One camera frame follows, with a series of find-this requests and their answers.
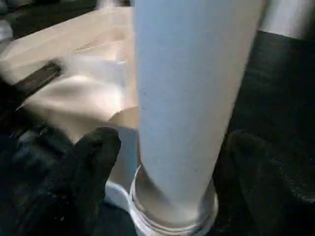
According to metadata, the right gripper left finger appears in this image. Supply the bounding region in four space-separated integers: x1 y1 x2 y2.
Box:
14 126 122 236

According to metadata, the white plastic table top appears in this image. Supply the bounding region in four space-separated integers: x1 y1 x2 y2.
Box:
0 6 220 236

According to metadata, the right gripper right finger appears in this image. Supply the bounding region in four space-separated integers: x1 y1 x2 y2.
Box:
213 129 315 236

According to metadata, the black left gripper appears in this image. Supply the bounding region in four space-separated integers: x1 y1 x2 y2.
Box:
0 60 63 129

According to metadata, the black work mat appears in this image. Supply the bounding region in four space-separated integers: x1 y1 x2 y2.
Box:
0 0 315 236

